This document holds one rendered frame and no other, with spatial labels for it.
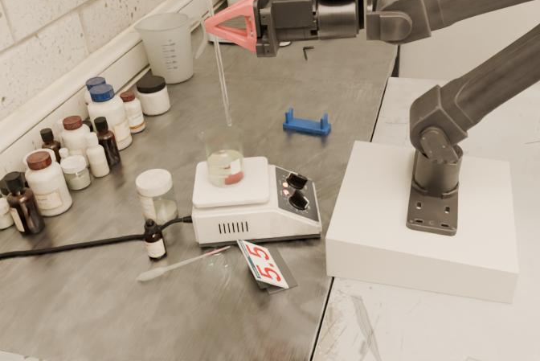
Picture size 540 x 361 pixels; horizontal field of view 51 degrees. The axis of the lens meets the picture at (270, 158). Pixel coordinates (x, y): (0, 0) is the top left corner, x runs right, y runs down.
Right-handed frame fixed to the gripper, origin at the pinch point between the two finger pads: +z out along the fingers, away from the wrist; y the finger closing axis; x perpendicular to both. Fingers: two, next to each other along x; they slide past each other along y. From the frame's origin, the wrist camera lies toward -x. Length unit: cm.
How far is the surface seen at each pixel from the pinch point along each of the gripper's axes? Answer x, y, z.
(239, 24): 29, -84, 15
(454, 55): 63, -133, -54
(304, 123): 33.4, -31.7, -7.6
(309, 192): 31.2, -3.7, -10.9
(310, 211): 31.0, 1.7, -11.4
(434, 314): 35.4, 18.6, -28.8
